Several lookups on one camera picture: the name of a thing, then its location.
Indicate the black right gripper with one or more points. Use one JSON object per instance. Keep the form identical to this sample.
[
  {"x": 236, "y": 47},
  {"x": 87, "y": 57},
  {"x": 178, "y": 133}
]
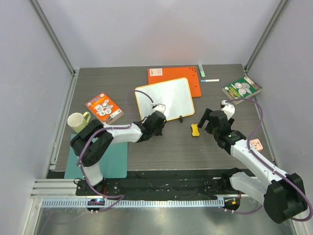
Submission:
[{"x": 212, "y": 120}]

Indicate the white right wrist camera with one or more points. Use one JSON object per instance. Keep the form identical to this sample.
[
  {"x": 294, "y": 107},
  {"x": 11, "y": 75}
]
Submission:
[{"x": 228, "y": 109}]

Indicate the orange cover booklet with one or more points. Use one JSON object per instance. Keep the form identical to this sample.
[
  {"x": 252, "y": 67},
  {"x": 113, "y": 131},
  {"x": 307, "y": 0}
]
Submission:
[{"x": 104, "y": 109}]

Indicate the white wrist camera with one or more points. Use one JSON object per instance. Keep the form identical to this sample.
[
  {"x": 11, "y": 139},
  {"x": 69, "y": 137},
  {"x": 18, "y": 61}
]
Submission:
[
  {"x": 228, "y": 109},
  {"x": 158, "y": 108}
]

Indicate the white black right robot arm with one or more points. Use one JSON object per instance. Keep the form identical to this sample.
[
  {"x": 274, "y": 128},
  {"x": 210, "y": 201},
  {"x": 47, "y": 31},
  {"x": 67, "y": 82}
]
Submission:
[{"x": 282, "y": 195}]

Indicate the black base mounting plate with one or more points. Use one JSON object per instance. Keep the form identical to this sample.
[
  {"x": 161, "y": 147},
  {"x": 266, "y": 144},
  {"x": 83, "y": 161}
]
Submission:
[{"x": 162, "y": 185}]

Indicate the white blue-capped marker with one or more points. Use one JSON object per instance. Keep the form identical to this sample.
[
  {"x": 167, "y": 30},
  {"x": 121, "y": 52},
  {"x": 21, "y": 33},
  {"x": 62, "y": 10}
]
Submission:
[{"x": 209, "y": 80}]

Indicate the light green mug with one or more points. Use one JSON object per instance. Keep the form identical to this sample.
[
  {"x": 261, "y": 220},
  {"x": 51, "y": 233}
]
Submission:
[{"x": 77, "y": 121}]

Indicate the yellow bone-shaped eraser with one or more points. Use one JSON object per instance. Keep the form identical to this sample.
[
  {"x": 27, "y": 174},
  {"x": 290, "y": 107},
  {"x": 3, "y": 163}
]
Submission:
[{"x": 195, "y": 130}]

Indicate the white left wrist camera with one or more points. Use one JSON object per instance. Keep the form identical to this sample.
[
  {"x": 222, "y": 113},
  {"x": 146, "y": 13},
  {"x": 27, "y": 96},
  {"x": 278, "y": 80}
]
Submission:
[{"x": 158, "y": 108}]

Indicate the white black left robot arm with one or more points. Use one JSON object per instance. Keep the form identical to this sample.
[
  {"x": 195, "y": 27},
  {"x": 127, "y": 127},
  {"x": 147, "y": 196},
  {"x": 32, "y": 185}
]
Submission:
[{"x": 92, "y": 142}]

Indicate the teal cutting mat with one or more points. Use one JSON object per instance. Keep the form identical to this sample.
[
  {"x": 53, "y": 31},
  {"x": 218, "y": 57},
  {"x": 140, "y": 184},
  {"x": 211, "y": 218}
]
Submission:
[{"x": 113, "y": 164}]

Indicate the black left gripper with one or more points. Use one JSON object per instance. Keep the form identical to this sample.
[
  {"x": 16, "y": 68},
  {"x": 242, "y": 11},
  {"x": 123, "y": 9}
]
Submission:
[{"x": 159, "y": 132}]

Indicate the orange clipboard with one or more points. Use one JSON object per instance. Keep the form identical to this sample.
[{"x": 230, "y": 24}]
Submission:
[{"x": 158, "y": 75}]

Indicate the green highlighter marker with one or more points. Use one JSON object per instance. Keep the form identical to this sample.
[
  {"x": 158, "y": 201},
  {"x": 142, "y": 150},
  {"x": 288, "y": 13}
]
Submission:
[{"x": 201, "y": 70}]

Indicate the yellow-framed whiteboard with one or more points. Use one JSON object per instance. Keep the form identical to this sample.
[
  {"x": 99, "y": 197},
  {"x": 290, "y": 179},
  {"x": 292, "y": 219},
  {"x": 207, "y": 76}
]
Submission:
[{"x": 175, "y": 95}]

